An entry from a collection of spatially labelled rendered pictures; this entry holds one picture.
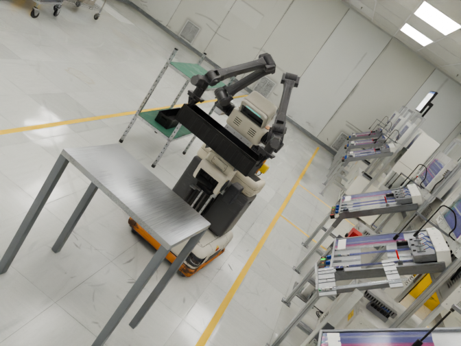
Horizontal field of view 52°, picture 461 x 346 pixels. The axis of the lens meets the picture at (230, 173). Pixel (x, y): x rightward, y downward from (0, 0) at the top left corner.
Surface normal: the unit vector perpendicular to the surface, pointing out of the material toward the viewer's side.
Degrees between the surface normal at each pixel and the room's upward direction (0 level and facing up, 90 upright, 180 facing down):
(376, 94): 90
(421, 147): 90
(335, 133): 90
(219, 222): 90
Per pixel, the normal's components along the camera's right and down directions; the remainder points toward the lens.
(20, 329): 0.55, -0.77
